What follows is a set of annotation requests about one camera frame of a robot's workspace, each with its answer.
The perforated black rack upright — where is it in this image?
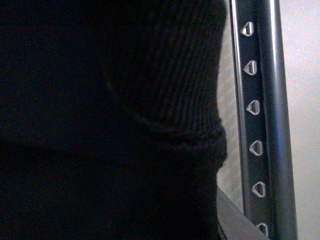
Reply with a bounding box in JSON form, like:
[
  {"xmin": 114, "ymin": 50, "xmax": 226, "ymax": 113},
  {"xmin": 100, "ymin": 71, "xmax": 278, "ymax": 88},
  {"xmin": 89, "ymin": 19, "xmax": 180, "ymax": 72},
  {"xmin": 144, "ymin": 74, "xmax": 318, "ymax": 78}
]
[{"xmin": 229, "ymin": 0, "xmax": 298, "ymax": 240}]

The black printed t-shirt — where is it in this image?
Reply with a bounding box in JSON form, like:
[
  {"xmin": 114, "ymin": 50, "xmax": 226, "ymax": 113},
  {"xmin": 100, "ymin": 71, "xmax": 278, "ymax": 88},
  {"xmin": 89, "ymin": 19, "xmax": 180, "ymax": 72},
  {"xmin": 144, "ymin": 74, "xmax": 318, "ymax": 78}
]
[{"xmin": 0, "ymin": 0, "xmax": 227, "ymax": 240}]

